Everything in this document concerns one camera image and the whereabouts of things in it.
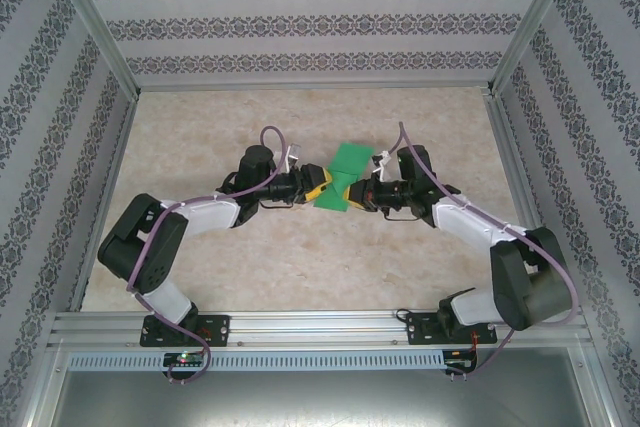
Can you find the green paper sheet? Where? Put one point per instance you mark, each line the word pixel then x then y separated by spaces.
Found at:
pixel 350 157

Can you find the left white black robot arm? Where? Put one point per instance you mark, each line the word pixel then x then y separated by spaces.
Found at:
pixel 210 214

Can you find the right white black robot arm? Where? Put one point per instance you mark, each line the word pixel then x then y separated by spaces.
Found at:
pixel 465 222

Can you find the grey metal sheet panel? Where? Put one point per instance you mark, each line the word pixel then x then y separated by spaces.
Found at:
pixel 320 402

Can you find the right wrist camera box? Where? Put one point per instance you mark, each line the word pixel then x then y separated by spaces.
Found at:
pixel 381 164

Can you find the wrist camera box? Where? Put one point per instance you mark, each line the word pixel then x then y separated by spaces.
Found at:
pixel 295 154
pixel 381 164

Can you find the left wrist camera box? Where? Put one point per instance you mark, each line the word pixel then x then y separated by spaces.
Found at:
pixel 295 154

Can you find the aluminium back rail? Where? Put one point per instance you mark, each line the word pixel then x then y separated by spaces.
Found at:
pixel 310 86

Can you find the aluminium mounting rail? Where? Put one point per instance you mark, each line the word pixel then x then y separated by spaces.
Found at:
pixel 320 329

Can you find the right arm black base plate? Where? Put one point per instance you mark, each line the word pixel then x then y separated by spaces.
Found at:
pixel 420 329

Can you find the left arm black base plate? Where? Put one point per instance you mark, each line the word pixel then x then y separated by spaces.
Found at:
pixel 217 329

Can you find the aluminium frame post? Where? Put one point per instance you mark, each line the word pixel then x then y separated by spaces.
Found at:
pixel 535 12
pixel 91 12

